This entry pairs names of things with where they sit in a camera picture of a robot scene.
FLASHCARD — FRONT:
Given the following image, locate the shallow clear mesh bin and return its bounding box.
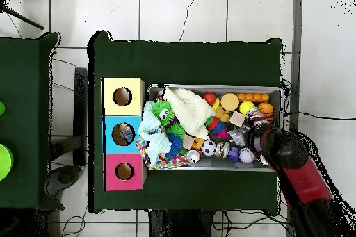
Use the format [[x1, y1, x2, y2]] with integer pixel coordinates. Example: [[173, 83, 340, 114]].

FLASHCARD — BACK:
[[145, 83, 285, 172]]

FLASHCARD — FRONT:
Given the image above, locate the grey plastic bottle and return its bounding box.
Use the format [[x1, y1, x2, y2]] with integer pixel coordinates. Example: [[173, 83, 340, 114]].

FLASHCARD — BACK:
[[226, 125, 248, 147]]

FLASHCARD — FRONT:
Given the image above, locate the black tripod leg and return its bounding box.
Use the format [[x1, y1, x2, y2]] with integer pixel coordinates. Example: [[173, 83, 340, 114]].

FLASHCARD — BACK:
[[0, 4, 45, 31]]

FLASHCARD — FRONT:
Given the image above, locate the clear bottle with blue label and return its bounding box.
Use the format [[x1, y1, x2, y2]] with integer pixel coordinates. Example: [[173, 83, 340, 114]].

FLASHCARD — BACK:
[[118, 124, 135, 145]]

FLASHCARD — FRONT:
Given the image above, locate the orange toy basketball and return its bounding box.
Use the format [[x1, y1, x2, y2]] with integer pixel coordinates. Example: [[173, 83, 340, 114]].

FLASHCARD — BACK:
[[257, 101, 274, 117]]

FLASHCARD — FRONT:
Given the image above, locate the black power cable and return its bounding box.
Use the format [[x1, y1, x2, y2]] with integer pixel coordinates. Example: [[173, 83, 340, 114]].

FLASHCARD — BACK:
[[283, 111, 356, 121]]

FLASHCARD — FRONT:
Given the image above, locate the wooden box with three holes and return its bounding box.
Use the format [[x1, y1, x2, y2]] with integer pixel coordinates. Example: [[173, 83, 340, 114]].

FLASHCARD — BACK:
[[101, 76, 147, 192]]

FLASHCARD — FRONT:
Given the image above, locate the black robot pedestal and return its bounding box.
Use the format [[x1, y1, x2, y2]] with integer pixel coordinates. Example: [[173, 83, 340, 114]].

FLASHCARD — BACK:
[[148, 209, 216, 237]]

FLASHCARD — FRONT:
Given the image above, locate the large blue fuzzy spiky ball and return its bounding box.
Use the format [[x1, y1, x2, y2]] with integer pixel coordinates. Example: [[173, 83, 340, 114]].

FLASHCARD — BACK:
[[165, 133, 184, 160]]

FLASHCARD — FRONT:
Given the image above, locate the dark green side table cloth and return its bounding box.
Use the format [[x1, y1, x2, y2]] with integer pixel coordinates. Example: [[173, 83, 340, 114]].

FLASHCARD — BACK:
[[0, 31, 65, 211]]

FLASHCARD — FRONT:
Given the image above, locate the cream yellow cloth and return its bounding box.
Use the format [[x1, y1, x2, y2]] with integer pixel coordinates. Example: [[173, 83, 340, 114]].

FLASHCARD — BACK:
[[162, 88, 216, 140]]

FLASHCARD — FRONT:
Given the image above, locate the white baseball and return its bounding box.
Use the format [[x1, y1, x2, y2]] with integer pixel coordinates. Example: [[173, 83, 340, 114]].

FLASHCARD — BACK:
[[238, 147, 255, 164]]

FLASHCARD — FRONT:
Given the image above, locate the large polka dot cloth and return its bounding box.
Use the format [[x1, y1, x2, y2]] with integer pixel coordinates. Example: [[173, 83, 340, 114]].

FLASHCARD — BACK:
[[136, 136, 191, 170]]

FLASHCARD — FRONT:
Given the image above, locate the yellow ball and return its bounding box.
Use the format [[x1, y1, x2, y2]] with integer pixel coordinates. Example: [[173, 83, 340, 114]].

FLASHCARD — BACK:
[[238, 100, 256, 115]]

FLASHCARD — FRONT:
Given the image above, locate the black white soccer ball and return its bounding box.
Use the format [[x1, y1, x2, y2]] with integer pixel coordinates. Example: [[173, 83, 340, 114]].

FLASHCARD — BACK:
[[200, 140, 217, 156]]

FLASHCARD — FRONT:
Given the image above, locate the green spiky toy with eyes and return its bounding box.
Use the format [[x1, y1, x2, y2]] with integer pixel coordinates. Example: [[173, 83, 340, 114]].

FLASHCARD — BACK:
[[151, 100, 177, 126]]

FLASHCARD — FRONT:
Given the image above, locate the large bright green round object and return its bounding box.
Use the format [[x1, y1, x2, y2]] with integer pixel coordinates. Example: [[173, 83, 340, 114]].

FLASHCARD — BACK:
[[0, 143, 15, 181]]

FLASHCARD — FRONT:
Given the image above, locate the green spiky ball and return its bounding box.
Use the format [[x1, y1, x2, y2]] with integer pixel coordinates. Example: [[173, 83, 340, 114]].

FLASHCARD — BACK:
[[165, 122, 186, 139]]

